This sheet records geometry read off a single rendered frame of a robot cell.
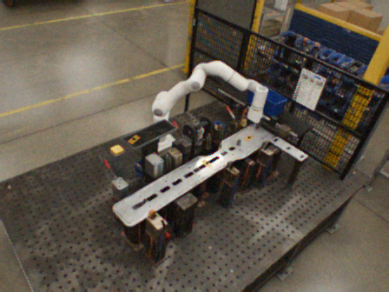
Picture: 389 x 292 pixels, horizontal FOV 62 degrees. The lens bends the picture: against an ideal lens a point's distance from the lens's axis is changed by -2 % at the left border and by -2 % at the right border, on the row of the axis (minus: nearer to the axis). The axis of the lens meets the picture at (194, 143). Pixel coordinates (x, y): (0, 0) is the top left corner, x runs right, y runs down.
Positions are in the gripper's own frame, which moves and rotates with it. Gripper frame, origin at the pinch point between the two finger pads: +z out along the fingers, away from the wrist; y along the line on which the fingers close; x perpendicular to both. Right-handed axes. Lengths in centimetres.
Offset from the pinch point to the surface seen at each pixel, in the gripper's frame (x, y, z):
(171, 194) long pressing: -84, 5, 12
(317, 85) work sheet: 54, 16, -24
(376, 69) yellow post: 58, 49, -51
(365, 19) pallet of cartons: 424, -82, 14
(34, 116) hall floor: -72, -263, 112
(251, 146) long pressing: -6.6, 7.4, 12.3
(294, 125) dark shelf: 40.9, 14.9, 9.3
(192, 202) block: -80, 20, 10
